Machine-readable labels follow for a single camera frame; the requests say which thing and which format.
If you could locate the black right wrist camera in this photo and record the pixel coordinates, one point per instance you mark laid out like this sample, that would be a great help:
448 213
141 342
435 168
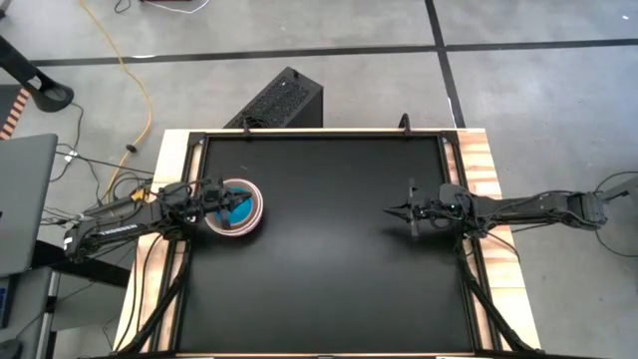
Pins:
452 195

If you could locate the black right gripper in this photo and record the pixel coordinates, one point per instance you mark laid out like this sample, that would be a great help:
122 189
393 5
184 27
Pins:
426 209

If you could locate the small blue and orange bowl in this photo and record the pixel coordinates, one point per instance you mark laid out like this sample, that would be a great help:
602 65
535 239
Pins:
240 214

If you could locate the black desk board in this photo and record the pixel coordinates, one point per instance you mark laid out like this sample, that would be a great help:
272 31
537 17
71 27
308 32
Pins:
90 271

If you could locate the black clamp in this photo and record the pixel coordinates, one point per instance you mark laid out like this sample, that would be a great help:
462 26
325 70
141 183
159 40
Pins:
405 124

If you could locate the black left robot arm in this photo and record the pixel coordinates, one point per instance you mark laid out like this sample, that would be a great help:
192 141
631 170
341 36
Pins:
124 227

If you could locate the black table frame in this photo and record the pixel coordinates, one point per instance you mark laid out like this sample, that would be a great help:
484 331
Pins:
324 133

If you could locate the orange and black striped tape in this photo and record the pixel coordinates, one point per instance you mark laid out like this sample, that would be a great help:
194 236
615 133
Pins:
15 114

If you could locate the pale salmon bowl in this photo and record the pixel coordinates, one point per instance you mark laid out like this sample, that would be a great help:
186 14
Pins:
261 208

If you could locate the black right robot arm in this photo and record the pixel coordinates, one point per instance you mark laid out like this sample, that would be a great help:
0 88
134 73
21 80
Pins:
528 207

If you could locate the white bowl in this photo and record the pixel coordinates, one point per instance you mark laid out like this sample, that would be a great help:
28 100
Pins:
255 197

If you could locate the black computer tower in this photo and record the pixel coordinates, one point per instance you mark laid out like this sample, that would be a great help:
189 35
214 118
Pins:
279 100

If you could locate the grey laptop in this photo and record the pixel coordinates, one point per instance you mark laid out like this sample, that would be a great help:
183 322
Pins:
25 199

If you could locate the grey cabinet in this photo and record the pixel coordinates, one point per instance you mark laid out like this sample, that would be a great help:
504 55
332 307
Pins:
30 309

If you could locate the black stand with round base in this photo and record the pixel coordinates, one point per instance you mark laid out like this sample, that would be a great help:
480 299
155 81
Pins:
50 95

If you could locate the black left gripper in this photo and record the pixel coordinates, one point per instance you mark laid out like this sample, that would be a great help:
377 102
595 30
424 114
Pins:
213 202

